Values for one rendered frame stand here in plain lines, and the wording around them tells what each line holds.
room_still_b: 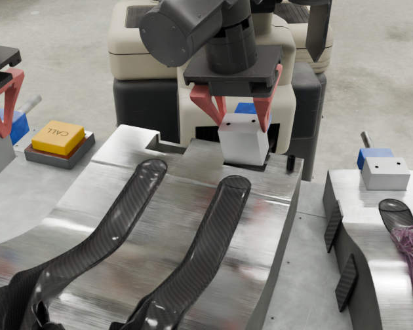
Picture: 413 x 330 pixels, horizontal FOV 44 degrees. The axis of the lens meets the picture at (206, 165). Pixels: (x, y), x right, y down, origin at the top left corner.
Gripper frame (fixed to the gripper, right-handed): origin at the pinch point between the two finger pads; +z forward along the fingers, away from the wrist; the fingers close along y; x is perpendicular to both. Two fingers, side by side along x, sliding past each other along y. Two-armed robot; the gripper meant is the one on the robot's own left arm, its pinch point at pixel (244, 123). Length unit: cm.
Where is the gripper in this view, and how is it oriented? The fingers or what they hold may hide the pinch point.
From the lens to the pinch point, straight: 64.5
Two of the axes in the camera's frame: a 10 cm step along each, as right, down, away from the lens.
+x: 3.0, -6.8, 6.7
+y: 9.4, 0.7, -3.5
